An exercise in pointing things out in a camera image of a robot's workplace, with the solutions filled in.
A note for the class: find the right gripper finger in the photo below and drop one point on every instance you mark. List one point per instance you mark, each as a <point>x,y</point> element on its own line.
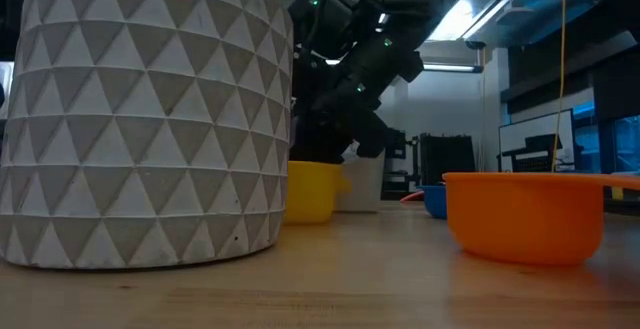
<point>317,146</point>
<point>372,136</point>

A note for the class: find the yellow measuring cup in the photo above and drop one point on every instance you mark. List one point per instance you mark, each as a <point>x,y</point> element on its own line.
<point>310,194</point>

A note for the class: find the grey plastic basket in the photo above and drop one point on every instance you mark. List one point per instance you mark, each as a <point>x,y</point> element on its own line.
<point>362,189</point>

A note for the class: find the blue measuring cup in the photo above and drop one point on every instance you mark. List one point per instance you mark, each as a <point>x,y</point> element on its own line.
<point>435,201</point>

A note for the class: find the orange measuring cup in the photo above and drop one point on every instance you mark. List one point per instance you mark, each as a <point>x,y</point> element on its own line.
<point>525,219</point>

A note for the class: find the black equipment stand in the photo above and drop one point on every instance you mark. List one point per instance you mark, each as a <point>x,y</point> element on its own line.
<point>395,144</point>

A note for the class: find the white ceiling light tube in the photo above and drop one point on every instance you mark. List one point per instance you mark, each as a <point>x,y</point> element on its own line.
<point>332,62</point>
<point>450,67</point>

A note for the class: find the black equipment rack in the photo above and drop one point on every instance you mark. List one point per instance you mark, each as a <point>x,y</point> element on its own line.
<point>447,159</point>

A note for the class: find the white geometric concrete planter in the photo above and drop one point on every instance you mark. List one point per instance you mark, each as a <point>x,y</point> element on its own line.
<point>140,119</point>

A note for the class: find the pale yellow box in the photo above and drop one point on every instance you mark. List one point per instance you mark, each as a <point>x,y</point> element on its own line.
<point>617,194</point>

